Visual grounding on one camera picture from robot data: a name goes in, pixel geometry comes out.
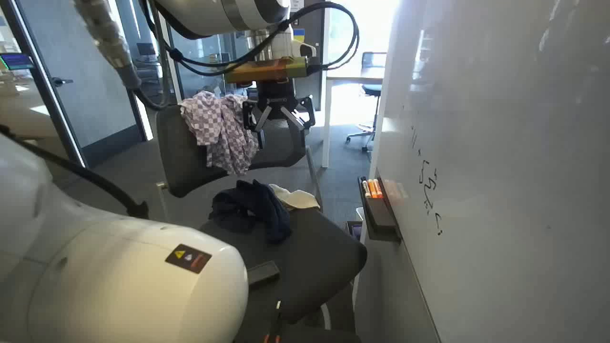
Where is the dark navy cloth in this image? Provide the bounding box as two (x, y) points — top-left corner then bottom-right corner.
(208, 179), (293, 245)

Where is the monitor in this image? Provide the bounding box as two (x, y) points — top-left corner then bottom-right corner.
(0, 53), (34, 71)

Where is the black eraser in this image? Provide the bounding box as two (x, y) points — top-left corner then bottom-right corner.
(246, 260), (281, 289)

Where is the cream cloth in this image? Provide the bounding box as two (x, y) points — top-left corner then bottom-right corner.
(269, 183), (321, 212)

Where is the whiteboard marker tray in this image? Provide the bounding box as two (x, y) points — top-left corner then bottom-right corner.
(358, 176), (402, 243)

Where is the glass door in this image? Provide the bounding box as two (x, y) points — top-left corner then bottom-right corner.
(0, 0), (154, 168)

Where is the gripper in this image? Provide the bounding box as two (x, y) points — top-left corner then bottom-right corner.
(242, 80), (316, 149)

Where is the office chair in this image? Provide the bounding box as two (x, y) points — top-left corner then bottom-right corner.
(346, 51), (388, 153)

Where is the white table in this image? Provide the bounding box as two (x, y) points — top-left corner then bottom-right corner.
(321, 66), (386, 169)

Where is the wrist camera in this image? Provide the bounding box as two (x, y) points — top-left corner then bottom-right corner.
(224, 56), (323, 85)

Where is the black chair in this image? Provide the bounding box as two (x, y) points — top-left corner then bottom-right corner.
(156, 102), (368, 343)

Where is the whiteboard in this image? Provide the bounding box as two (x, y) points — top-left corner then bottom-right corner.
(354, 0), (610, 343)

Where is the purple checked cloth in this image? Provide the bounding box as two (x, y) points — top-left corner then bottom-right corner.
(178, 91), (261, 176)

